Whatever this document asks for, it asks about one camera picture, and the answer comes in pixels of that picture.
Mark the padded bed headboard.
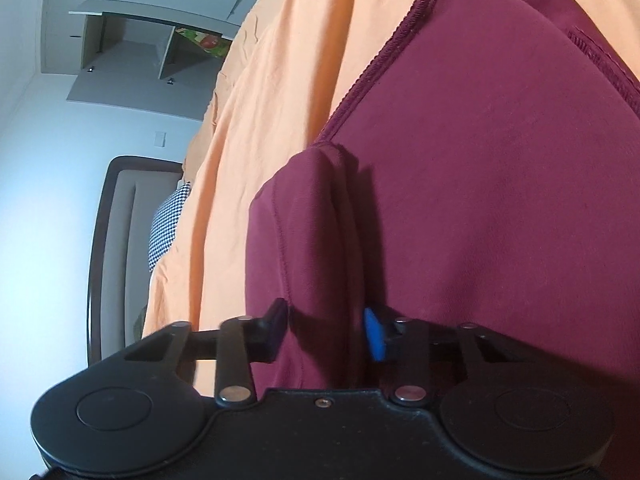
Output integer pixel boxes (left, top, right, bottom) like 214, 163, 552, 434
87, 155, 186, 367

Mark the orange bedsheet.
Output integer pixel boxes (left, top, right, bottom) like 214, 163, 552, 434
141, 0, 640, 348

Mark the maroon shirt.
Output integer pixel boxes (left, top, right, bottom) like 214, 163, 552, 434
244, 0, 640, 463

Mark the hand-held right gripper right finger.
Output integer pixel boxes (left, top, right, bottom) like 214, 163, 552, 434
363, 307, 522, 407

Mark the colourful printed bag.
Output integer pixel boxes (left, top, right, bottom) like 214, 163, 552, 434
175, 26, 234, 59

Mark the houndstooth pillow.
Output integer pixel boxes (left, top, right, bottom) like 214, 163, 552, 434
148, 182, 194, 274

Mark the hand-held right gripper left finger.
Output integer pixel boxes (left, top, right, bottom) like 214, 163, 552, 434
122, 297, 290, 407

